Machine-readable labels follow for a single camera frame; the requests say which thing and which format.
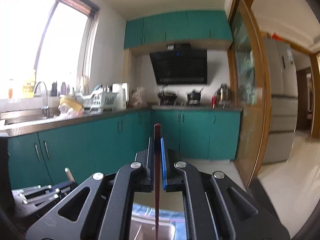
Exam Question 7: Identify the black cooking pot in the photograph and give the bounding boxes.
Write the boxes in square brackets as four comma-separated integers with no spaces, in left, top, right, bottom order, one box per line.
[187,88,204,106]

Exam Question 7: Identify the wooden glass sliding door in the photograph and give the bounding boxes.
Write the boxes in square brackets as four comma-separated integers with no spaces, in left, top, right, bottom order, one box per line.
[227,0,271,187]

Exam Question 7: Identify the blue striped cloth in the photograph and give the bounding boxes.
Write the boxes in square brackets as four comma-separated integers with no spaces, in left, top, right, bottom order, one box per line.
[132,203,187,240]

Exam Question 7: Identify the clear plastic bag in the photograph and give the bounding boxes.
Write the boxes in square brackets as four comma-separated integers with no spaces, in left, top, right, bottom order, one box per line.
[130,87,148,108]

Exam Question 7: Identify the black wok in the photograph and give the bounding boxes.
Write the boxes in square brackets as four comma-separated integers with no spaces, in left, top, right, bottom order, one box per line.
[157,85,177,106]

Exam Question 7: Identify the white plastic utensil basket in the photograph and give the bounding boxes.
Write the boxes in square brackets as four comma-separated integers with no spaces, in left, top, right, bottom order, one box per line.
[129,215,176,239]

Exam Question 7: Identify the red canister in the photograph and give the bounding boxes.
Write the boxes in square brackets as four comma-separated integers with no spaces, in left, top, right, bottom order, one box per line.
[211,95,217,108]

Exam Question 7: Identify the white dish rack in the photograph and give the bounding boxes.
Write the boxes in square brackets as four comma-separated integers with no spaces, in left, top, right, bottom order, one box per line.
[75,88,118,109]

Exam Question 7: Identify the chrome sink faucet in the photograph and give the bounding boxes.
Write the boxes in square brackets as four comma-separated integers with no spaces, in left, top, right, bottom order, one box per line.
[34,81,50,118]

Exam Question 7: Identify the black range hood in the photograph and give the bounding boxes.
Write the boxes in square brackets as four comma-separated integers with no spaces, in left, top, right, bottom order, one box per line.
[150,48,208,85]

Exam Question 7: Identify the white chopstick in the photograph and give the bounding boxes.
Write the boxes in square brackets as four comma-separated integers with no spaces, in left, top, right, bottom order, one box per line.
[65,167,75,183]

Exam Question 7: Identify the yellow bottle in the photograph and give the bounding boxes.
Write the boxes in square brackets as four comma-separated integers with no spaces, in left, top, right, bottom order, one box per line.
[22,76,35,98]

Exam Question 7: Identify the dark red chopstick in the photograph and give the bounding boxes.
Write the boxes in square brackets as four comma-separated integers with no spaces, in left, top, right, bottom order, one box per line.
[154,124,161,240]

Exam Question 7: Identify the yellow bowl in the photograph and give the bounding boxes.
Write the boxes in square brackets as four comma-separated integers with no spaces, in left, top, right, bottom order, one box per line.
[59,94,84,114]

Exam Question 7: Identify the teal lower cabinets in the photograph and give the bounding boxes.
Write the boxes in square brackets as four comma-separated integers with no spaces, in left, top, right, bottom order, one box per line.
[8,109,241,189]

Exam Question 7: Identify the stainless steel pot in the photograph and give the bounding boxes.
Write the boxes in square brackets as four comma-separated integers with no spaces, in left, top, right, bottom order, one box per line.
[216,83,231,105]

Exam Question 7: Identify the teal upper cabinets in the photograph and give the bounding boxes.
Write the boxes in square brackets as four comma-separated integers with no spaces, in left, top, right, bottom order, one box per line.
[124,10,233,49]

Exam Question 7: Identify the silver refrigerator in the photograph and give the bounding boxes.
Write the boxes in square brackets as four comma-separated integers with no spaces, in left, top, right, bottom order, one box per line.
[263,38,298,164]

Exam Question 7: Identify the teal cabinets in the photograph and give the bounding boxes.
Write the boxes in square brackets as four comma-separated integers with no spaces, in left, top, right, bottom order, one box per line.
[8,109,241,189]
[124,10,233,49]

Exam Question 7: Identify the white electric kettle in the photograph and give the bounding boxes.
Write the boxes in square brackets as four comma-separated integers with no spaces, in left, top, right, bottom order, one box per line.
[112,83,129,111]

